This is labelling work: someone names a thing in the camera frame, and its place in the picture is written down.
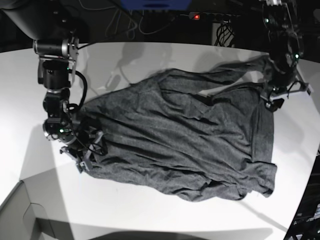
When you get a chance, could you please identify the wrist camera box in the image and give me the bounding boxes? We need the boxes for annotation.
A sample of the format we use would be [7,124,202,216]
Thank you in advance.
[76,161,93,173]

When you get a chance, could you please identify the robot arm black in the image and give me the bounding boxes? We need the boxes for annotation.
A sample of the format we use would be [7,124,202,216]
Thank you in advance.
[260,0,312,113]
[0,0,104,171]

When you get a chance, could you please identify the blue box at top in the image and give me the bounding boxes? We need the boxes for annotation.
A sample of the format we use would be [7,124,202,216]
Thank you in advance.
[120,0,192,11]

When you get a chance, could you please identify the grey cable loops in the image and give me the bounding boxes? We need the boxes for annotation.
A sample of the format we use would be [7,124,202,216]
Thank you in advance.
[104,7,176,40]

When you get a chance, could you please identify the black power strip red light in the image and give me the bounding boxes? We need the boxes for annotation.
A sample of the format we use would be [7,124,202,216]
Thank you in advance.
[187,12,240,24]

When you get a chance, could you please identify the dark grey t-shirt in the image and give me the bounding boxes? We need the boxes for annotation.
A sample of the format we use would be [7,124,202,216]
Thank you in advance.
[79,55,277,202]

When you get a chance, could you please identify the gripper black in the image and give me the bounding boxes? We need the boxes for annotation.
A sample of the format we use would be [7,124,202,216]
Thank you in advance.
[260,73,312,112]
[59,130,104,165]

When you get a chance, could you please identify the black cable bundle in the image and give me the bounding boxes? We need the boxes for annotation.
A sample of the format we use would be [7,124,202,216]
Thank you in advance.
[215,22,236,48]

